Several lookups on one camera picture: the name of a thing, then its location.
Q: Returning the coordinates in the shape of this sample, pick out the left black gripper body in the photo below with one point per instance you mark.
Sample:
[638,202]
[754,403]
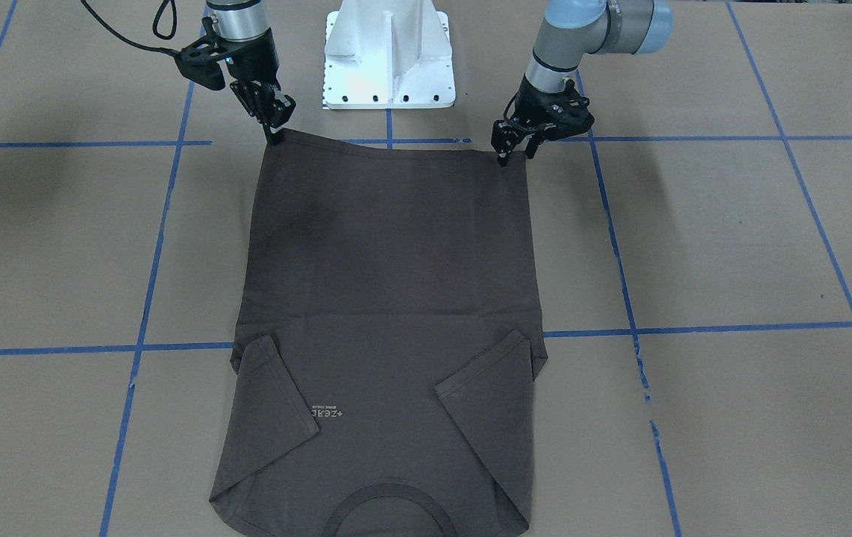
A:
[538,99]

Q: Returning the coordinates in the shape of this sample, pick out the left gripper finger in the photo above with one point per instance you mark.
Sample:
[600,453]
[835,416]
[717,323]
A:
[505,137]
[535,141]

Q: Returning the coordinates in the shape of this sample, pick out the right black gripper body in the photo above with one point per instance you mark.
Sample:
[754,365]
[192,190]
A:
[249,59]

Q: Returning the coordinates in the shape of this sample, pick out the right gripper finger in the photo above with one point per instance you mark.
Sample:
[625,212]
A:
[253,98]
[278,111]

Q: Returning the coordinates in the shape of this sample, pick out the brown t-shirt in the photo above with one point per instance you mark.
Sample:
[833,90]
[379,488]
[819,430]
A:
[386,346]

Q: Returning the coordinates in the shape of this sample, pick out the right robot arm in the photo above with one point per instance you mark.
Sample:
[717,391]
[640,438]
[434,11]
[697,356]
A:
[237,20]

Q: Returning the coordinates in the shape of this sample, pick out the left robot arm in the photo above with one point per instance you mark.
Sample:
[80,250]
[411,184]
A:
[570,30]

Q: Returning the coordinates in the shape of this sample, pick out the white pedestal column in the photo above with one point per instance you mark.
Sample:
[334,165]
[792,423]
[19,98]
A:
[388,55]

